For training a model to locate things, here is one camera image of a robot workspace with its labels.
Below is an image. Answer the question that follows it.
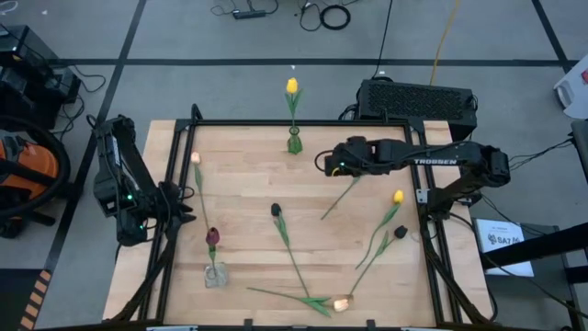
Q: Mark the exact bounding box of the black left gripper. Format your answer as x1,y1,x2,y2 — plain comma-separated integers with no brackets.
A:
158,180,198,231

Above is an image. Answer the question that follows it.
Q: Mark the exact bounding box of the dark red artificial tulip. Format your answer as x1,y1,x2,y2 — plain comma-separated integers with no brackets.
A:
320,176,364,222
204,226,221,277

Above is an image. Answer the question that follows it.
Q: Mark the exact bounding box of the pale pink artificial tulip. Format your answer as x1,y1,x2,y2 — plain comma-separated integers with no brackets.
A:
190,151,211,234

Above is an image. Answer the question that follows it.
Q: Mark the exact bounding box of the yellow artificial tulip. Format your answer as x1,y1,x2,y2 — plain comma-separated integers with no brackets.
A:
283,76,304,137
355,188,406,271

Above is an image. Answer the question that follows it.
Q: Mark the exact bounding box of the black artificial tulip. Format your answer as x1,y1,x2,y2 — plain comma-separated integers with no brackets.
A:
269,202,311,299
348,224,409,296

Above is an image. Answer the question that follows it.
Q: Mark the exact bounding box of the cream artificial tulip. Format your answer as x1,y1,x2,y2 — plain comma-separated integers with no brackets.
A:
246,286,355,318

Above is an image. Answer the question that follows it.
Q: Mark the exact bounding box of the green glass vase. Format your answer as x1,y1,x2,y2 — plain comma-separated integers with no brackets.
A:
287,126,303,156

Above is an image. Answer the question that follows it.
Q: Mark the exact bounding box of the clear glass vase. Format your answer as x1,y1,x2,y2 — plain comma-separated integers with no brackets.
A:
203,262,230,291

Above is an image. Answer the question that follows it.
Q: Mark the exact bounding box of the black computer case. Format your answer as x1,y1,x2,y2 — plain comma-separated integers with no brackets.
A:
356,77,479,143

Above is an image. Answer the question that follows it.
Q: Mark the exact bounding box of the orange vacuum cleaner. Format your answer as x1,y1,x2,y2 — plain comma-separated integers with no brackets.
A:
0,131,61,199
0,114,73,220

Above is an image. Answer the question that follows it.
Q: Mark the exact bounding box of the white printed label sheet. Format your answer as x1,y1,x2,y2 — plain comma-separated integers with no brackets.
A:
474,219,537,278

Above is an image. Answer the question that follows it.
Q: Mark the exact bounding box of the black power strip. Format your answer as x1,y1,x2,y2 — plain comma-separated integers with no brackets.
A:
232,8,267,21

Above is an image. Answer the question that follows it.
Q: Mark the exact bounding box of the black metal beam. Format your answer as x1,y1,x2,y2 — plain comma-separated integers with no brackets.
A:
480,223,588,271

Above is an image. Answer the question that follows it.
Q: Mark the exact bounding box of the black equipment stack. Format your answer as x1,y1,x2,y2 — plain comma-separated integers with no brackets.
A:
0,25,83,132

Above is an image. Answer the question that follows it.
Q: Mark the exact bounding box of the grey furniture edge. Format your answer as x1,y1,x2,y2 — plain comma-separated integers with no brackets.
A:
571,119,588,185

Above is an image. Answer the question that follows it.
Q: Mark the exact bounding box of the white plastic object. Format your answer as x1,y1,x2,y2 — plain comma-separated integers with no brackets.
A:
553,53,588,120

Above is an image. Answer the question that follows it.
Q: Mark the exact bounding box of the black metal table frame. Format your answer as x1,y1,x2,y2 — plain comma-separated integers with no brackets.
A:
107,103,500,331

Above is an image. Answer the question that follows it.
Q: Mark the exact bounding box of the long black cable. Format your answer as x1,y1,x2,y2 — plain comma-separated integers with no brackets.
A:
370,0,395,79

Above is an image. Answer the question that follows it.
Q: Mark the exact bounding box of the coiled black cable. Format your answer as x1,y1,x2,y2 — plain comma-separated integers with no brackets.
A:
319,4,352,31

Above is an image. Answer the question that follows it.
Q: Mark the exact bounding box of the long yellow cable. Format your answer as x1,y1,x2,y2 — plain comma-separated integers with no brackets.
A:
428,0,462,86

